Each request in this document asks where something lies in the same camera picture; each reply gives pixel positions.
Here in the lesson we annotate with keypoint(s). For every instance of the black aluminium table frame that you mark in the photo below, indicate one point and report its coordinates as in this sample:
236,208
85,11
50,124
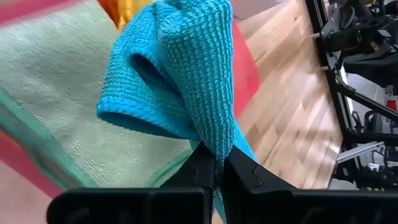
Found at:
337,84

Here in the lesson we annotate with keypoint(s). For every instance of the teal microfiber towel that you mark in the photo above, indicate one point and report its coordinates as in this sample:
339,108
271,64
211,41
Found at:
186,77

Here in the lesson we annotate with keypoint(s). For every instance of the green microfiber towel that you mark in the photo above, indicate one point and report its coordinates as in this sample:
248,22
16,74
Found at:
56,77

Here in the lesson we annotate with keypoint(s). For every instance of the silver metal rail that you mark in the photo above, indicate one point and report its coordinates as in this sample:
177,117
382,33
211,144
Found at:
357,151

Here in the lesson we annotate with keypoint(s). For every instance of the bright yellow ribbed towel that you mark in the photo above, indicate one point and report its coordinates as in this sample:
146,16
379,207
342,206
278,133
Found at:
136,7

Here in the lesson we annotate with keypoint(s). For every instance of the pink plastic bin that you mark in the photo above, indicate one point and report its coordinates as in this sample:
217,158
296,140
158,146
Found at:
245,77

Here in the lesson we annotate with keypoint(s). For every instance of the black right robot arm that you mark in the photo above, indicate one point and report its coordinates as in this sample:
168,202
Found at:
367,40

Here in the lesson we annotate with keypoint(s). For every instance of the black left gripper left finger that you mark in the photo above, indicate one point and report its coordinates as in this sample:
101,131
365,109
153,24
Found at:
199,171

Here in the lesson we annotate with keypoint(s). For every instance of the orange microfiber towel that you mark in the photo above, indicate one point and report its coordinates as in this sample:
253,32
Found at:
109,11

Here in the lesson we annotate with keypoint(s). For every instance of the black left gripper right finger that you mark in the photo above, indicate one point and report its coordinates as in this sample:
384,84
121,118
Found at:
245,177

